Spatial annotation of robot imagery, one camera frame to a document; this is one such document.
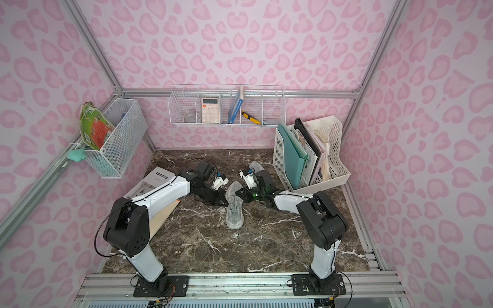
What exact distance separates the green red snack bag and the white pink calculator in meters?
0.40

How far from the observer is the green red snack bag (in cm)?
69

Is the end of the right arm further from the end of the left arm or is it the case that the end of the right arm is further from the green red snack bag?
the green red snack bag

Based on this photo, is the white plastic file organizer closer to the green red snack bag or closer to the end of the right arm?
the end of the right arm

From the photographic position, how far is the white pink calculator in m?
0.97
